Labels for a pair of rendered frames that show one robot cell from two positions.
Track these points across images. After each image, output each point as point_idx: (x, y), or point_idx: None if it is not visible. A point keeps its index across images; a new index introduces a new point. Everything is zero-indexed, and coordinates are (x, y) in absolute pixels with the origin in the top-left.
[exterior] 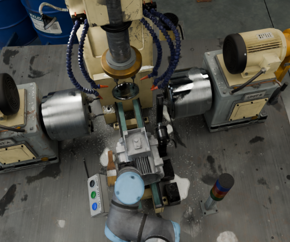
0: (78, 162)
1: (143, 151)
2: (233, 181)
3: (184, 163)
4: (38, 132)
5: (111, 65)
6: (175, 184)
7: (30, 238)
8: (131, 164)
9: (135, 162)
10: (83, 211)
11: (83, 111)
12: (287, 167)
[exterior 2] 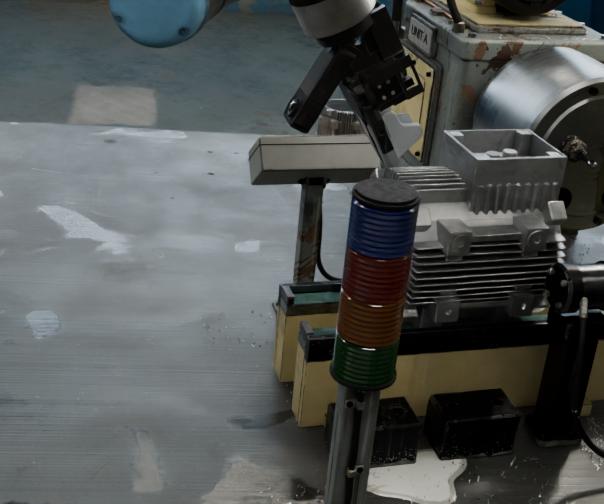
0: None
1: (467, 150)
2: (386, 200)
3: (523, 497)
4: (468, 55)
5: None
6: (411, 420)
7: (206, 209)
8: (381, 8)
9: (403, 56)
10: (286, 276)
11: (565, 89)
12: None
